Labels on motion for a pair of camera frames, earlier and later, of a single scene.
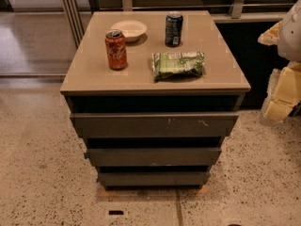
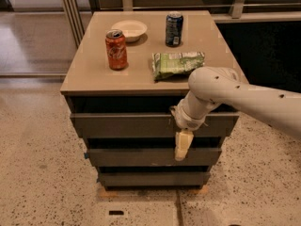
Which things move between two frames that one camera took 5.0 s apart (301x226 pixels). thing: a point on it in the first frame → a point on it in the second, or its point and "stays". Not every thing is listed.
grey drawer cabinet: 153,95 stays
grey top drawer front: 153,125 stays
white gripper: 291,39 → 187,121
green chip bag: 178,65 stays
